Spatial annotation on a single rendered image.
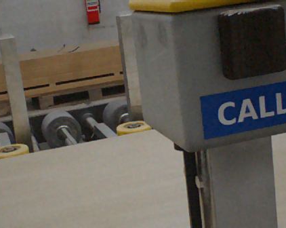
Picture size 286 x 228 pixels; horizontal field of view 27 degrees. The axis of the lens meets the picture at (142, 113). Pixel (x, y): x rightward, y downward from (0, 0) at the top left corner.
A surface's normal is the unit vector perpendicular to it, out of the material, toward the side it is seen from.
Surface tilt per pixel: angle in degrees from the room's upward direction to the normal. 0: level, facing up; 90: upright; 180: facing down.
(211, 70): 90
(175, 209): 0
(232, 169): 90
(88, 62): 90
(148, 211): 0
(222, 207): 90
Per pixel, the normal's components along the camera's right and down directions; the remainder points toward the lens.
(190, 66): 0.29, 0.18
